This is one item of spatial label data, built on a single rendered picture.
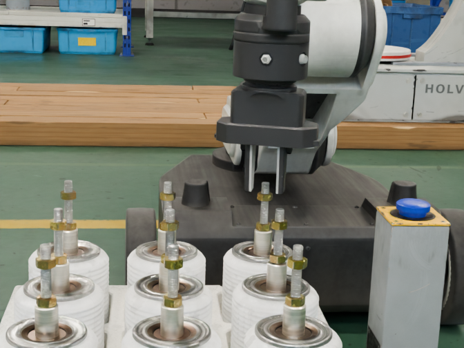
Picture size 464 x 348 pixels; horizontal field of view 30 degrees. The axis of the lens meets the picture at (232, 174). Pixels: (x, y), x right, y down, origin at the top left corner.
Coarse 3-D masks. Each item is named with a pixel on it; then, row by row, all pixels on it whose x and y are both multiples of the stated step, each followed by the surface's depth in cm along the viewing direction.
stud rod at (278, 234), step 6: (276, 210) 93; (282, 210) 93; (276, 216) 93; (282, 216) 93; (276, 234) 94; (282, 234) 94; (276, 240) 94; (282, 240) 94; (276, 246) 94; (276, 252) 94
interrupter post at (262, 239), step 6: (258, 234) 106; (264, 234) 105; (270, 234) 106; (258, 240) 106; (264, 240) 106; (270, 240) 106; (258, 246) 106; (264, 246) 106; (270, 246) 106; (258, 252) 106; (264, 252) 106; (270, 252) 106
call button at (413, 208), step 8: (400, 200) 103; (408, 200) 103; (416, 200) 103; (424, 200) 104; (400, 208) 102; (408, 208) 101; (416, 208) 101; (424, 208) 101; (408, 216) 102; (416, 216) 102; (424, 216) 102
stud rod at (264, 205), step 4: (264, 184) 105; (268, 184) 105; (264, 188) 105; (268, 188) 105; (264, 192) 105; (268, 192) 105; (260, 204) 106; (264, 204) 105; (268, 204) 105; (260, 208) 106; (264, 208) 105; (268, 208) 106; (260, 212) 106; (264, 212) 105; (260, 216) 106; (264, 216) 105; (260, 220) 106; (264, 220) 106
